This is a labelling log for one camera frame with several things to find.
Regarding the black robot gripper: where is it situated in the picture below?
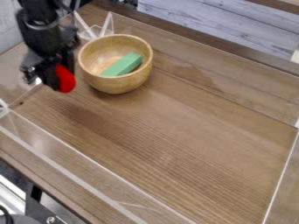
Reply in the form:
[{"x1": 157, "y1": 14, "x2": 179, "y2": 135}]
[{"x1": 15, "y1": 0, "x2": 79, "y2": 91}]

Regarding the red plush strawberry toy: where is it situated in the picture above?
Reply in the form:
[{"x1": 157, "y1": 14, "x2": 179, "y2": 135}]
[{"x1": 55, "y1": 64, "x2": 77, "y2": 93}]

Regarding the light wooden bowl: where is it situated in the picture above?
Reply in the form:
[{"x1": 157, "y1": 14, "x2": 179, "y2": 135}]
[{"x1": 78, "y1": 34, "x2": 154, "y2": 94}]

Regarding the green rectangular block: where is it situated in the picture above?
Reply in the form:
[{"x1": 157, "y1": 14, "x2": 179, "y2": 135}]
[{"x1": 102, "y1": 52, "x2": 143, "y2": 76}]

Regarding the black metal table leg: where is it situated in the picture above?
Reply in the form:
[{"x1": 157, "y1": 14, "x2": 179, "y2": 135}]
[{"x1": 25, "y1": 185, "x2": 67, "y2": 224}]

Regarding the clear acrylic corner bracket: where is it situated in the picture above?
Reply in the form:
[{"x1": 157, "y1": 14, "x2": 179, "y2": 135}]
[{"x1": 74, "y1": 11, "x2": 115, "y2": 41}]

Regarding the black cable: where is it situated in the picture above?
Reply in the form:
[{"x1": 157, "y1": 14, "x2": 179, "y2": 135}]
[{"x1": 0, "y1": 204, "x2": 17, "y2": 224}]

